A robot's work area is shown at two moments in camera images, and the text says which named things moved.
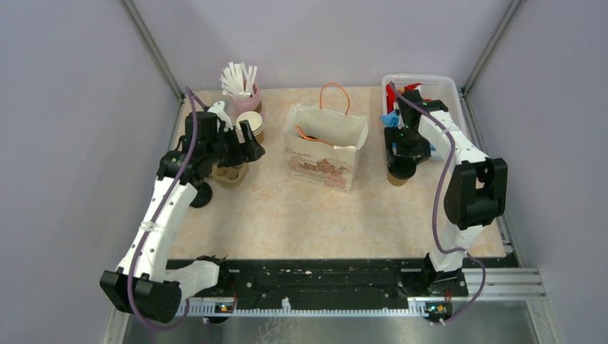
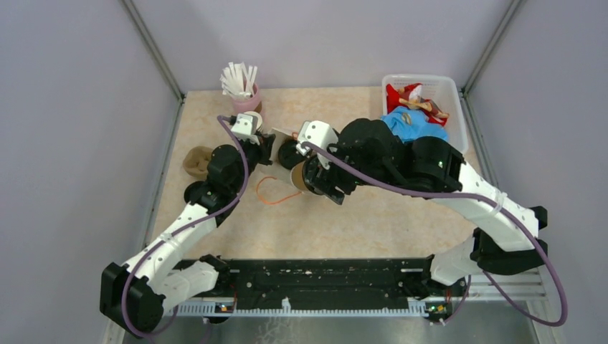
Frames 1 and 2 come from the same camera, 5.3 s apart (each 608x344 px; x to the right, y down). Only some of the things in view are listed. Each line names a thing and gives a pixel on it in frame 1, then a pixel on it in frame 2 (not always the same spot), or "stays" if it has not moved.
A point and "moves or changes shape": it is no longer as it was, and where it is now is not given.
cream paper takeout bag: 323,144 → 278,135
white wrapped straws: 235,79 stays
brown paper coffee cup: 396,182 moves or changes shape
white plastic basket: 437,87 stays
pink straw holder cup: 239,104 stays
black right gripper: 420,153 → 323,179
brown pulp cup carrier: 231,175 moves or changes shape
